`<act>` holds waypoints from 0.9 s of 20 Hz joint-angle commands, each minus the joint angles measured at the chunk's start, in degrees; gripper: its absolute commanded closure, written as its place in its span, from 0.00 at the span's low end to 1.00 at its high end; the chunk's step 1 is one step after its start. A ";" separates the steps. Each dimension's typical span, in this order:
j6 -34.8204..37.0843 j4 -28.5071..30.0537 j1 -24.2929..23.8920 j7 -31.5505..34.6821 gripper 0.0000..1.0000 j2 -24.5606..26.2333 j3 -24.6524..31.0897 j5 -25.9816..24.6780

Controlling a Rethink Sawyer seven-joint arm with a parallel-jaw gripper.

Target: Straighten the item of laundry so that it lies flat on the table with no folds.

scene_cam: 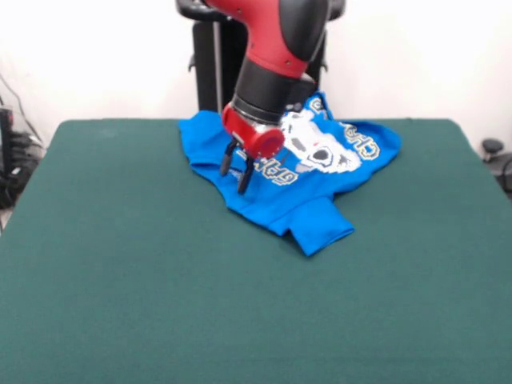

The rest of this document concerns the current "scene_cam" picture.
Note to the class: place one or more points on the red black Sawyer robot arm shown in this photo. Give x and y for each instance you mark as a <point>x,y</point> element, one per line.
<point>280,52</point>

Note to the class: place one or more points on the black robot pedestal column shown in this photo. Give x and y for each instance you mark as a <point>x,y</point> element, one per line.
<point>206,72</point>

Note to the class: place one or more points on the blue printed t-shirt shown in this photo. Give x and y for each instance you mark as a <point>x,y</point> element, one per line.
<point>320,200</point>

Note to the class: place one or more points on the dark green table cloth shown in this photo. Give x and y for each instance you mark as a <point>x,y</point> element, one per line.
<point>160,280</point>

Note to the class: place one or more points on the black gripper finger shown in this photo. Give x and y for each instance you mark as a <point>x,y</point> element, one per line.
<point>228,160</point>
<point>245,176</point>

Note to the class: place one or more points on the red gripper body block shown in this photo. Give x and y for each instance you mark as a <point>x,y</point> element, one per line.
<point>250,134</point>

